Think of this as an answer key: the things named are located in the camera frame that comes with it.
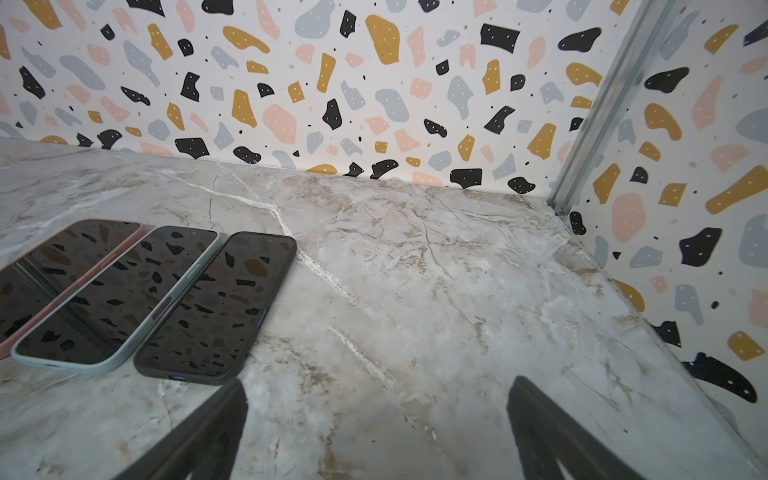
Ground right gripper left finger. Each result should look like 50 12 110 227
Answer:
117 379 248 479

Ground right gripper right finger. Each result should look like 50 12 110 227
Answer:
507 376 641 479

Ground black phone case camera cutout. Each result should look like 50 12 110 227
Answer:
134 231 298 385

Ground light blue phone case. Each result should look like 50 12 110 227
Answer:
11 225 224 374

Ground pink phone case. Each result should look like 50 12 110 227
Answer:
1 219 148 359

